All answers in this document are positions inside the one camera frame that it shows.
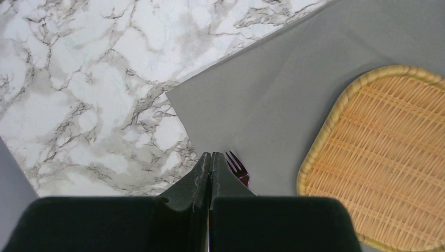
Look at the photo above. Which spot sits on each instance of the grey scalloped cloth placemat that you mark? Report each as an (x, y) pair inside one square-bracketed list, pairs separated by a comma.
[(267, 103)]

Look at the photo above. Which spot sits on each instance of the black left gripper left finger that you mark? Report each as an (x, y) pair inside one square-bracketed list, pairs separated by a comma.
[(175, 220)]

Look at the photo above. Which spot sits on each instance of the woven yellow wicker tray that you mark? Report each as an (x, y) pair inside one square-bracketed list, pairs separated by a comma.
[(380, 152)]

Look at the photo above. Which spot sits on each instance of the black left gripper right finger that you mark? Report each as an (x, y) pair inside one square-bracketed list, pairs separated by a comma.
[(242, 221)]

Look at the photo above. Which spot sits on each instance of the purple iridescent fork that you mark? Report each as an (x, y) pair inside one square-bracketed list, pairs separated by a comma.
[(237, 168)]

